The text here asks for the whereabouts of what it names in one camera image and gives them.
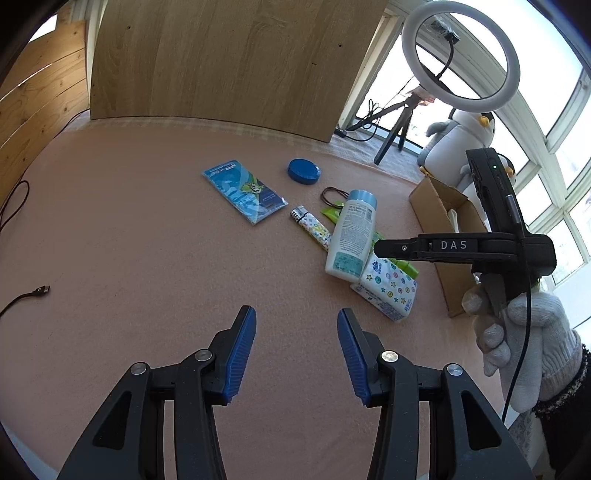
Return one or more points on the person's right forearm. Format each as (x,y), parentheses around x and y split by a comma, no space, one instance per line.
(568,424)

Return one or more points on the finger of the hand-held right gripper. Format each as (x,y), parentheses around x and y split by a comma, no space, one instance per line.
(406,248)

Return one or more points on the patterned lighter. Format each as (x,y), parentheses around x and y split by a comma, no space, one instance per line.
(314,227)

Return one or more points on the person's right hand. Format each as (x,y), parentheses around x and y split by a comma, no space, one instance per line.
(549,337)

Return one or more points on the blue round lid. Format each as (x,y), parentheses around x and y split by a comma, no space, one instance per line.
(303,170)

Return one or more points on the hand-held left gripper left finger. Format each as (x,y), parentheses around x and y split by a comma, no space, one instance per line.
(240,357)

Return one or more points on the pink blanket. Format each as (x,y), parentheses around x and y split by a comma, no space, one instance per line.
(138,277)

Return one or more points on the blue cartoon card packet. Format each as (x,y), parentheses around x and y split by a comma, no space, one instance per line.
(242,189)

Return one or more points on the green packet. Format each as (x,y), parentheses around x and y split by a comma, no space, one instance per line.
(401,267)

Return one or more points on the white window frame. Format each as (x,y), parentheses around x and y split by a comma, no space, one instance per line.
(549,152)

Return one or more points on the small black plug box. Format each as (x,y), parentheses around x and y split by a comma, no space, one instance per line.
(340,132)

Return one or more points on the penguin plush toy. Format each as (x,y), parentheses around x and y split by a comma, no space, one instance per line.
(450,143)

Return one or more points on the star print tissue packet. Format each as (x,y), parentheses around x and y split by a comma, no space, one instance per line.
(388,290)

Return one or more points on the cardboard box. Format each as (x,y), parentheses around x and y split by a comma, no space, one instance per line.
(438,203)

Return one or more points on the plaid bed sheet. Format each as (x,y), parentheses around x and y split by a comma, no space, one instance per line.
(360,150)

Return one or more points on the white lotion bottle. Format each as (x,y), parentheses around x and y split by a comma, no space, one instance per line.
(352,235)

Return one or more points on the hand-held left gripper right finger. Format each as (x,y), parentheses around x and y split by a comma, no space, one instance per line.
(353,357)

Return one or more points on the wooden slat panel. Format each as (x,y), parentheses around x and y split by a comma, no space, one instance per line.
(41,101)

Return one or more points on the wooden headboard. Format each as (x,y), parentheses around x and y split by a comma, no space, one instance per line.
(231,64)

